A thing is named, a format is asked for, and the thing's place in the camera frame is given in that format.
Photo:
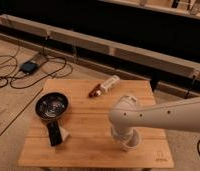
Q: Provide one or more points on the long wooden beam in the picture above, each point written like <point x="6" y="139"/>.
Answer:
<point x="141" y="56"/>

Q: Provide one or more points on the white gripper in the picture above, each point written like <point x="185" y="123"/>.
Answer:
<point x="124" y="136"/>

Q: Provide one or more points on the wooden table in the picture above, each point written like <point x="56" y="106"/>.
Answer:
<point x="90" y="144"/>

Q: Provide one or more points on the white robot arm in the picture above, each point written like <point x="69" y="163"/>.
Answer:
<point x="127" y="114"/>

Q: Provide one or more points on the white bottle with red cap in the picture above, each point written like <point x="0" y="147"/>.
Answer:
<point x="104" y="87"/>

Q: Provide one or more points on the black frying pan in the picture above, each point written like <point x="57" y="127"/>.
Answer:
<point x="49" y="108"/>

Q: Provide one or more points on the blue power adapter box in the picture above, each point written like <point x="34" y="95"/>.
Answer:
<point x="28" y="67"/>

